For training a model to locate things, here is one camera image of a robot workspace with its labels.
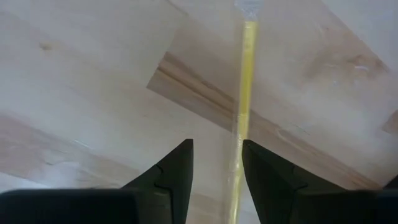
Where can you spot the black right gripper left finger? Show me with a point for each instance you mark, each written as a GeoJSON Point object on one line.
{"type": "Point", "coordinates": [168, 193]}

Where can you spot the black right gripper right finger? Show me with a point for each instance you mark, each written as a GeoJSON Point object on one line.
{"type": "Point", "coordinates": [280, 193]}

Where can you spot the grey woven placemat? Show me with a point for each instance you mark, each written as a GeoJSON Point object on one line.
{"type": "Point", "coordinates": [373, 21]}

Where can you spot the yellow stick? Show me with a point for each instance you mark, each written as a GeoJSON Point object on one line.
{"type": "Point", "coordinates": [247, 77]}

